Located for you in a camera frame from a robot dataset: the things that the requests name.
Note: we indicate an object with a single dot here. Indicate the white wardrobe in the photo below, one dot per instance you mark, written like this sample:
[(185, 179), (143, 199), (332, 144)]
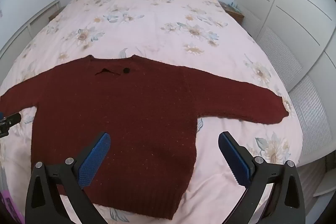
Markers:
[(288, 3)]

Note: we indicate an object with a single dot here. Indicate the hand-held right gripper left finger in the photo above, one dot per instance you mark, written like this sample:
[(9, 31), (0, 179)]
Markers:
[(95, 155)]

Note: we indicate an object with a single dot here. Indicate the dark red knitted sweater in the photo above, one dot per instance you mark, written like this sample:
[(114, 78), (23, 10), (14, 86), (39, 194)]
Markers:
[(131, 108)]

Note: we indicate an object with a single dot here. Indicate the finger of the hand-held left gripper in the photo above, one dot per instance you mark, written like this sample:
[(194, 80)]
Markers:
[(13, 119)]

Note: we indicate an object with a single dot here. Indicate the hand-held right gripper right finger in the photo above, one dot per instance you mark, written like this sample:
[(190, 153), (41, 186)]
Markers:
[(235, 158)]

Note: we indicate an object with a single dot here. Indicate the wooden nightstand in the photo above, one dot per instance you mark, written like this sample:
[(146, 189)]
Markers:
[(235, 14), (53, 15)]

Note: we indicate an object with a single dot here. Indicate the white low window cabinet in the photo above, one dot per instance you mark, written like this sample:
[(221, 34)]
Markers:
[(39, 22)]

